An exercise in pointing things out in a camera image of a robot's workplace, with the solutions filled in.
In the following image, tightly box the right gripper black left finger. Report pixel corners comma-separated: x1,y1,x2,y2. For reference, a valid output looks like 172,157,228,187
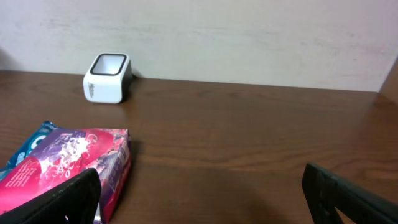
1,168,101,224

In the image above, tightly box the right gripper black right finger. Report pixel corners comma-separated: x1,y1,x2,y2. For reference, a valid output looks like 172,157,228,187
302,163,397,224

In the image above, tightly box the red purple liner packet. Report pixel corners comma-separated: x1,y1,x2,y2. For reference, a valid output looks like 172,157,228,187
1,129,131,223

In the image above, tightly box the blue oreo cookie pack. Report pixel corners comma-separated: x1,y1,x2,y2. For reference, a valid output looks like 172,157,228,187
1,121,58,180

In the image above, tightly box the white barcode scanner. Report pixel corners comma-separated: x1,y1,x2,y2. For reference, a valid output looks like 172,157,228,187
83,53,133,104

